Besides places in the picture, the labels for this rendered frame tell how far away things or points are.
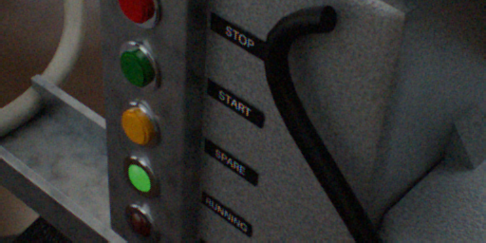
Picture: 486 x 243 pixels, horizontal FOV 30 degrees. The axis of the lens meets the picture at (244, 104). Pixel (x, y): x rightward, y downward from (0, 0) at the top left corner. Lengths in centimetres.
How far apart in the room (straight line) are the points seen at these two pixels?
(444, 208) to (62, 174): 58
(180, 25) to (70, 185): 52
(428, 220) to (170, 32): 19
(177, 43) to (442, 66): 16
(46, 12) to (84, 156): 202
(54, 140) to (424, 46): 68
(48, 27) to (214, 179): 240
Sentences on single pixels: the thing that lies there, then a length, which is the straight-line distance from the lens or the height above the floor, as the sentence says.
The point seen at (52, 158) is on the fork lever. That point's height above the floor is 102.
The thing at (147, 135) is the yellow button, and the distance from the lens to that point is 61.
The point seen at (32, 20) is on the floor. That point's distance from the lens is 303.
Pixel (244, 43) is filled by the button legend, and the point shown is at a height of 145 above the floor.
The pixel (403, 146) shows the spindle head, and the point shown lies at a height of 142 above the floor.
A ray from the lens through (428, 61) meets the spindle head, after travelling 49.
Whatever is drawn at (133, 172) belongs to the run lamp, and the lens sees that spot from 65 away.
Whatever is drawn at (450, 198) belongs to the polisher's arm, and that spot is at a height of 137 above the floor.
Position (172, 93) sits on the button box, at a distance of 57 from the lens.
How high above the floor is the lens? 177
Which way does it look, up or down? 41 degrees down
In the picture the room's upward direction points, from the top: 5 degrees clockwise
